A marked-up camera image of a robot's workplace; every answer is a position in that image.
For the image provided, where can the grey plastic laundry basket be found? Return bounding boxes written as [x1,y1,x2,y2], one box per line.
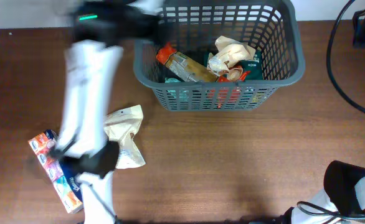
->
[134,0,305,111]

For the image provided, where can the green Nescafe coffee bag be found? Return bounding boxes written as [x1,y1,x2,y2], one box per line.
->
[202,49,264,83]

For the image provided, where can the brown paper pouch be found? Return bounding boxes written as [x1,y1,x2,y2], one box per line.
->
[207,35,256,82]

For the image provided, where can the orange spaghetti pasta pack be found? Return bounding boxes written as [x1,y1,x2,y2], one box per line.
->
[156,43,219,83]

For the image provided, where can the small pale green packet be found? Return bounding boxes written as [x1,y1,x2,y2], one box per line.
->
[164,77,190,102]

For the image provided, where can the beige paper pouch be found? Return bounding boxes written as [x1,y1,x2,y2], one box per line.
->
[104,105,146,169]

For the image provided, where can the Kleenex tissue multipack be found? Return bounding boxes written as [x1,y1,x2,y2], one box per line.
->
[28,129,83,213]

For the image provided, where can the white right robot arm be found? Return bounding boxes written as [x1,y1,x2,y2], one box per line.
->
[257,9,365,223]

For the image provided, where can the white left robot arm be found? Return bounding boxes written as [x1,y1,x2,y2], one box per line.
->
[50,0,167,223]

